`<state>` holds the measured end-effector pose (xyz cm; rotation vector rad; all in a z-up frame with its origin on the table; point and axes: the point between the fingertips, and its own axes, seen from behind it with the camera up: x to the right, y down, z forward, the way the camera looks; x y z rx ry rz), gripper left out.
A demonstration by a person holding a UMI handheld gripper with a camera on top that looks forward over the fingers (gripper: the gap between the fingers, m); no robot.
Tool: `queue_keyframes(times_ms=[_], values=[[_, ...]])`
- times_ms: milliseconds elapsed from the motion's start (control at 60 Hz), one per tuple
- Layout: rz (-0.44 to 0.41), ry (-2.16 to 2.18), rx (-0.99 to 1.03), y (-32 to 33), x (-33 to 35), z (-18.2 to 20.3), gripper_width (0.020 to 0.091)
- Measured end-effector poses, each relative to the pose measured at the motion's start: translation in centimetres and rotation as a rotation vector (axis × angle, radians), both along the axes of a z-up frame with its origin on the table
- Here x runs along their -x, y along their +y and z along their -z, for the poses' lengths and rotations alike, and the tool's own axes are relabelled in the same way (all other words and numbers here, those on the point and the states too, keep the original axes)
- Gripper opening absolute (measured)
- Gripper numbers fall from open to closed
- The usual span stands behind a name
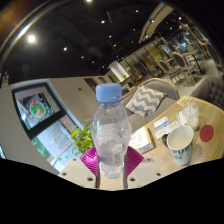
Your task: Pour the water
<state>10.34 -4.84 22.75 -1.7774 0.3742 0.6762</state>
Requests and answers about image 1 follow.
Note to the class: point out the group of dining chairs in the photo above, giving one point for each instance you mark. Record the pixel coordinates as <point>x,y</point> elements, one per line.
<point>181,61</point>

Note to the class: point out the yellow card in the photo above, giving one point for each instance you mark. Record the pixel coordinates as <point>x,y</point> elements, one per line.
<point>183,100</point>

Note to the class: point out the grey white chevron cushion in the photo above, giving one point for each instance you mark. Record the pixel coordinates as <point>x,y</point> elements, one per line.
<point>145,100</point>

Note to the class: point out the white menu booklet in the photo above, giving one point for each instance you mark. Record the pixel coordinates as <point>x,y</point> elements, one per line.
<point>141,140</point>

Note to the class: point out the flat round red coaster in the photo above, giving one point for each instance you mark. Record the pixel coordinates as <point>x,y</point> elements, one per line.
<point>206,133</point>

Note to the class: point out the green potted plant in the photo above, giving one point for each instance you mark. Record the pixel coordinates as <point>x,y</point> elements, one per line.
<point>83,136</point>

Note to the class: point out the black-framed window with posters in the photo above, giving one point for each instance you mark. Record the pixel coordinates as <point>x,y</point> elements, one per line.
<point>36,110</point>

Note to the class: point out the group of ceiling lights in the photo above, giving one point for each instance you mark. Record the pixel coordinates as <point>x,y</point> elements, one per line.
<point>31,39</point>

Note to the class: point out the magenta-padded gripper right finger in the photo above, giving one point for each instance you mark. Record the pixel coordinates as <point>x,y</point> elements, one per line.
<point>145,171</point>

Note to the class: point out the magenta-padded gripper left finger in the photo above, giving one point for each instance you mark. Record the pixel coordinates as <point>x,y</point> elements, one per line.
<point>75,170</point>

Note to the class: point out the grey curved sofa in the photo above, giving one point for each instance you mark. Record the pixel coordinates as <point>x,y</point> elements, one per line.
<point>166,90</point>

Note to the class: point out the white printed paper cup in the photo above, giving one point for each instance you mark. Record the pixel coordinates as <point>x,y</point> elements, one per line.
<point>180,146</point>

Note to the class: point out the clear blue-capped water bottle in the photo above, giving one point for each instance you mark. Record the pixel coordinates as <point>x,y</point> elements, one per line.
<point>110,133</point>

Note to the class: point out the small blue white box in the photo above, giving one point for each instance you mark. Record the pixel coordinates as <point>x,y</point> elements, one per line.
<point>161,122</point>

